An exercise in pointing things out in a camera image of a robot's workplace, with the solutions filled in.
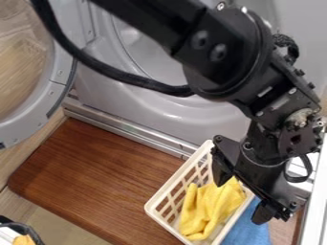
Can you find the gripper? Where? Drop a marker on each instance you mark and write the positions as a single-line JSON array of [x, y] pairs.
[[264, 177]]

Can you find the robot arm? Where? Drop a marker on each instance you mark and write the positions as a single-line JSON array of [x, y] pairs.
[[230, 48]]

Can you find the blue cloth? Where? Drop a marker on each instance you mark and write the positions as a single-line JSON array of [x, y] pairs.
[[247, 231]]

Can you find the white plastic basket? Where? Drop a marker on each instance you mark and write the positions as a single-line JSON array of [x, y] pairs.
[[172, 196]]

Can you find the small yellow cloth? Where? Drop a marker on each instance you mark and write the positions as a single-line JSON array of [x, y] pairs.
[[23, 240]]

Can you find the white board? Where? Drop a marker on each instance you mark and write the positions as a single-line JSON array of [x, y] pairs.
[[317, 207]]

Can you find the washing machine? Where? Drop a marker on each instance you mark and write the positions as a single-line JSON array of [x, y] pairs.
[[149, 105]]

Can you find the black bin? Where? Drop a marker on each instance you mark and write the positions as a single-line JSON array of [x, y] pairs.
[[30, 229]]

